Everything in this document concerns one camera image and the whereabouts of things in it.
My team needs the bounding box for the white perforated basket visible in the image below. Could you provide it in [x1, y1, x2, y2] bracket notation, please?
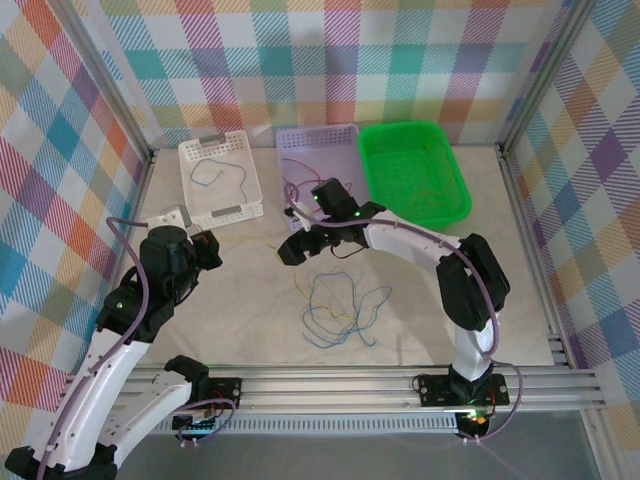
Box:
[178, 129, 265, 231]

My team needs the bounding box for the lavender perforated basket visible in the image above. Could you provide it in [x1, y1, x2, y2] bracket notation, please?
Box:
[275, 123, 375, 234]

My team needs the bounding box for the green mesh basket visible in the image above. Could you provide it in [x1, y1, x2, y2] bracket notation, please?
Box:
[357, 120, 474, 236]

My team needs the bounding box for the small circuit board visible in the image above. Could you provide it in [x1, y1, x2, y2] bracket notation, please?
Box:
[459, 408, 496, 430]
[172, 412, 224, 434]

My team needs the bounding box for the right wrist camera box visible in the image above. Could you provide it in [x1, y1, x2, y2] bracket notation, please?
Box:
[283, 197, 321, 232]

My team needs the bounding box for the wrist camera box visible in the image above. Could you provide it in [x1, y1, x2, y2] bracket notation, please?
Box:
[283, 197, 321, 232]
[147, 204, 194, 234]

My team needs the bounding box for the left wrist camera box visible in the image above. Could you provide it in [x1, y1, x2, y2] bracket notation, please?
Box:
[147, 204, 194, 234]

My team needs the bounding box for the aluminium side rail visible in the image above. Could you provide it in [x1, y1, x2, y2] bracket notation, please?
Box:
[497, 144, 574, 369]
[127, 149, 157, 221]

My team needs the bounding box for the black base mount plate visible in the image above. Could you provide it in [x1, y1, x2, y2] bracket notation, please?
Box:
[417, 372, 510, 409]
[208, 377, 245, 409]

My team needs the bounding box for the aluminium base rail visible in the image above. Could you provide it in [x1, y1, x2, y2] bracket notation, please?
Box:
[107, 367, 601, 414]

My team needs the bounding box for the slotted cable duct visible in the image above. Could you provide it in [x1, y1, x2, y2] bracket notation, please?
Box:
[149, 417, 461, 434]

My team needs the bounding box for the aluminium frame post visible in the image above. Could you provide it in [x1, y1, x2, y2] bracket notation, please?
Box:
[499, 0, 601, 156]
[49, 0, 156, 164]

